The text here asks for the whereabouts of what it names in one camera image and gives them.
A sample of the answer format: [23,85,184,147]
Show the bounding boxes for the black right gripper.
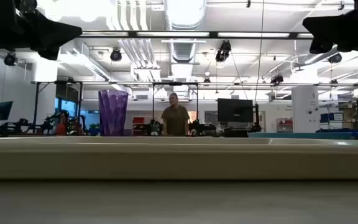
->
[302,8,358,57]

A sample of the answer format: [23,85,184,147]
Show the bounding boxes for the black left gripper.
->
[17,9,83,61]

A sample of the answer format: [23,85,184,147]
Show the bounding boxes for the purple faceted plastic cup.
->
[98,90,129,137]

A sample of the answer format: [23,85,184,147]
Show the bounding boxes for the teal blue plate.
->
[247,132,354,140]

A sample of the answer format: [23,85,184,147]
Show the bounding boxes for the beige plastic tray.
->
[0,136,358,180]

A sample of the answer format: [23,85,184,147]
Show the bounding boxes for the white pillar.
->
[291,86,319,134]

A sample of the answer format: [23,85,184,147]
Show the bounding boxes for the blue storage bins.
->
[319,112,344,123]

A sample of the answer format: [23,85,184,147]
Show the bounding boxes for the person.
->
[160,92,191,136]
[56,110,70,136]

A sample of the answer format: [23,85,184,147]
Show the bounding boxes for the tilted dark monitor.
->
[0,101,14,121]

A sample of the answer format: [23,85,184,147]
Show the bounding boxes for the shelf with red bins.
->
[277,118,293,134]

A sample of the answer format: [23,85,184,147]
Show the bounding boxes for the row of blue bins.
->
[315,128,358,134]

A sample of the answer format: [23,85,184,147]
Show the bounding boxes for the black metal rig frame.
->
[31,80,84,126]
[152,82,200,126]

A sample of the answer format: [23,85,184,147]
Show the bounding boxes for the thin hanging black cable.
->
[254,0,265,105]

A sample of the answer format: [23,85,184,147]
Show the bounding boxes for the black overhead camera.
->
[215,40,232,63]

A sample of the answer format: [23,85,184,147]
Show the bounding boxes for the silver ventilation duct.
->
[163,0,207,65]

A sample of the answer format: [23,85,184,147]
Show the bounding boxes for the black overhead frame bar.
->
[79,30,315,40]

